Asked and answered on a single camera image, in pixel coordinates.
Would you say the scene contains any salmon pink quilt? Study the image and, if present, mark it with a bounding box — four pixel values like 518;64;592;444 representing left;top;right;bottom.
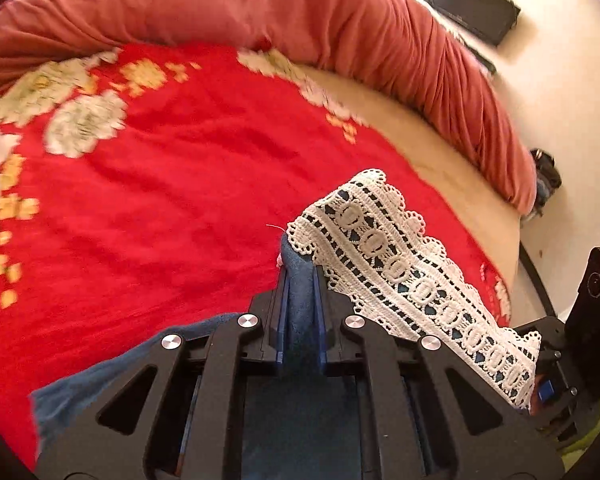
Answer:
0;0;538;216

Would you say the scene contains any black bed frame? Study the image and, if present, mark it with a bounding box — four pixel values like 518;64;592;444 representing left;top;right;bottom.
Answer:
519;245;562;317

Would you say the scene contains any red floral blanket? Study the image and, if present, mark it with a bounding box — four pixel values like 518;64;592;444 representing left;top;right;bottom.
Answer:
0;42;513;471

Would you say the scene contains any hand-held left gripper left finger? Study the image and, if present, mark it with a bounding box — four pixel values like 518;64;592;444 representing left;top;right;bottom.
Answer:
35;265;293;480

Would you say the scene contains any black television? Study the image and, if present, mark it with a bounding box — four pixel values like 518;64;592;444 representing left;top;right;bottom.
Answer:
424;0;522;48

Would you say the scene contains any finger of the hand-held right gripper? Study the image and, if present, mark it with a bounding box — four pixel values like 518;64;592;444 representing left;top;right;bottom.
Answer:
530;370;578;413

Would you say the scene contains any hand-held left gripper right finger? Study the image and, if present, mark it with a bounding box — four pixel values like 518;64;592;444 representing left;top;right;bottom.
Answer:
312;264;566;480

